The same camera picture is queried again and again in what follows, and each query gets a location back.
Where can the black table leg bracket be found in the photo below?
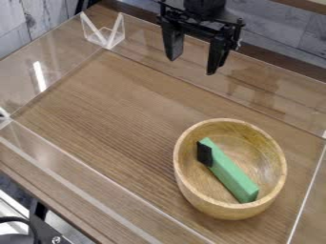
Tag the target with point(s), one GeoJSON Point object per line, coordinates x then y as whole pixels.
{"type": "Point", "coordinates": [48, 235]}

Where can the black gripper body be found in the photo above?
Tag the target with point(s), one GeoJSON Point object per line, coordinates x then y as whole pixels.
{"type": "Point", "coordinates": [202, 18]}

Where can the green stick with black end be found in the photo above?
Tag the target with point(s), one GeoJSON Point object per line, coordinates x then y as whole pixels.
{"type": "Point", "coordinates": [234, 179]}

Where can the clear acrylic corner bracket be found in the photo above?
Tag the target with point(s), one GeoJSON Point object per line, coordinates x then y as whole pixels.
{"type": "Point", "coordinates": [104, 37]}

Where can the wooden bowl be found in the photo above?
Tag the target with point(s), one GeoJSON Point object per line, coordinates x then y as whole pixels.
{"type": "Point", "coordinates": [256, 154]}

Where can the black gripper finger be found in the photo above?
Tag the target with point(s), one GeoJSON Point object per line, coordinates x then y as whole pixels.
{"type": "Point", "coordinates": [218, 50]}
{"type": "Point", "coordinates": [172, 39]}

